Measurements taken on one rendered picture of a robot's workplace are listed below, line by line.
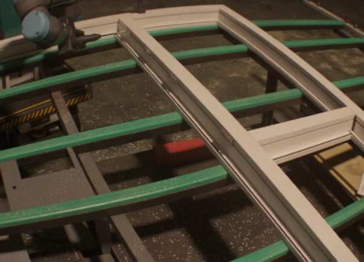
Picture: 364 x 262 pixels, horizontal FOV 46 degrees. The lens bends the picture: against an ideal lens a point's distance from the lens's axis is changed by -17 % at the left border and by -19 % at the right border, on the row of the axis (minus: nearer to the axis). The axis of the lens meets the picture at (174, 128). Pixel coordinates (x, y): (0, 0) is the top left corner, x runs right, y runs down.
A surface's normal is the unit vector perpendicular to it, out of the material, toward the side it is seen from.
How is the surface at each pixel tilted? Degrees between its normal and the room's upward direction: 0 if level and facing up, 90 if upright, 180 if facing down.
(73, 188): 0
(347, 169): 0
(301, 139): 90
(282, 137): 90
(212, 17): 90
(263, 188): 90
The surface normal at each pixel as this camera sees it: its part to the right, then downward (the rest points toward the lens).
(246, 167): -0.91, 0.18
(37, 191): 0.04, -0.84
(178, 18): 0.40, 0.51
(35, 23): -0.22, 0.07
